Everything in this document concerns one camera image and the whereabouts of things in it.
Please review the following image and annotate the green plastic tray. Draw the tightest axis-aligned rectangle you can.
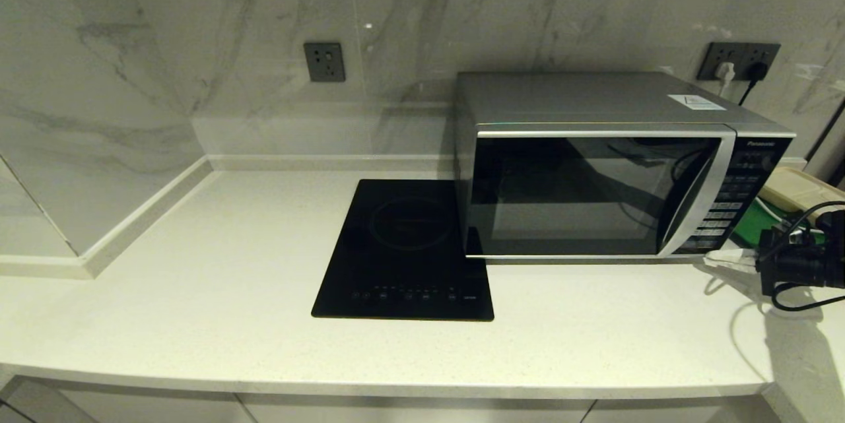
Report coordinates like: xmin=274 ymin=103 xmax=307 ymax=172
xmin=731 ymin=202 xmax=826 ymax=247

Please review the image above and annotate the beige power strip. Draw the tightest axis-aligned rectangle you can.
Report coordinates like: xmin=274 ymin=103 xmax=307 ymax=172
xmin=759 ymin=168 xmax=845 ymax=216

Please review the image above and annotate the black induction cooktop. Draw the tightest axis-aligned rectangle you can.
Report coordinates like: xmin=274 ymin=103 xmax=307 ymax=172
xmin=312 ymin=179 xmax=494 ymax=322

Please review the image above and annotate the microwave door with glass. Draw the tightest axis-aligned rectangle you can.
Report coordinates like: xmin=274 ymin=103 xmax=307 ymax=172
xmin=465 ymin=127 xmax=737 ymax=259

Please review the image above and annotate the white cabinet corner panel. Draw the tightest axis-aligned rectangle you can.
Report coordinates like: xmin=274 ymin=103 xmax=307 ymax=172
xmin=0 ymin=378 xmax=100 ymax=423

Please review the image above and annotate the white power cable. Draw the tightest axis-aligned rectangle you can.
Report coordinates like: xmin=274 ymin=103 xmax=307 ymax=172
xmin=756 ymin=199 xmax=814 ymax=236

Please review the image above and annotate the grey wall socket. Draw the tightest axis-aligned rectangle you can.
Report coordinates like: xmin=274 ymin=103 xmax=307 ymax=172
xmin=741 ymin=44 xmax=781 ymax=81
xmin=304 ymin=42 xmax=347 ymax=83
xmin=698 ymin=42 xmax=743 ymax=81

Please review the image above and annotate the silver microwave oven body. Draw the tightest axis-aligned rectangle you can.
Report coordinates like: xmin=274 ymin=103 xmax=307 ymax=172
xmin=454 ymin=72 xmax=796 ymax=260

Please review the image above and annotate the black plug with cable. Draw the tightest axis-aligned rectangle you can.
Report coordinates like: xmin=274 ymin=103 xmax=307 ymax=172
xmin=738 ymin=63 xmax=770 ymax=107

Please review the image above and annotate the dark metal frame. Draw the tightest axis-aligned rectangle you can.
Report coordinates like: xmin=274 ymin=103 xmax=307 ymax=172
xmin=804 ymin=96 xmax=845 ymax=189

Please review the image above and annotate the white sticker label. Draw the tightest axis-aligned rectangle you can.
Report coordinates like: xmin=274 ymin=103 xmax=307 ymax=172
xmin=667 ymin=94 xmax=727 ymax=112

